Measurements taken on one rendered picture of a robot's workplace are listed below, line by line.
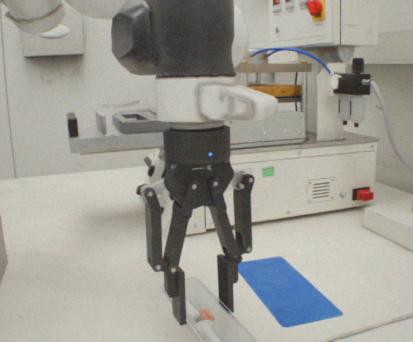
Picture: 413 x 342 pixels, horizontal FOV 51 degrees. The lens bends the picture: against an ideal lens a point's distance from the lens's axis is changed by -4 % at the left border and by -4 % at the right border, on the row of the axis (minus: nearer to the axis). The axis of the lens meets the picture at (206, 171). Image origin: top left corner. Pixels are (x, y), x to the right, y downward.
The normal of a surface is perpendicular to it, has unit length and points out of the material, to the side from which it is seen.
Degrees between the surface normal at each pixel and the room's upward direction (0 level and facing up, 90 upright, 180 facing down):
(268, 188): 90
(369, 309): 0
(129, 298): 0
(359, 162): 90
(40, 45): 90
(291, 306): 0
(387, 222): 90
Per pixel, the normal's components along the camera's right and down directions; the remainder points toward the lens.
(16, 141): 0.33, 0.20
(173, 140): -0.63, 0.19
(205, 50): 0.37, 0.42
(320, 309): -0.03, -0.97
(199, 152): 0.11, 0.22
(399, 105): -0.95, 0.10
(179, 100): -0.25, 0.21
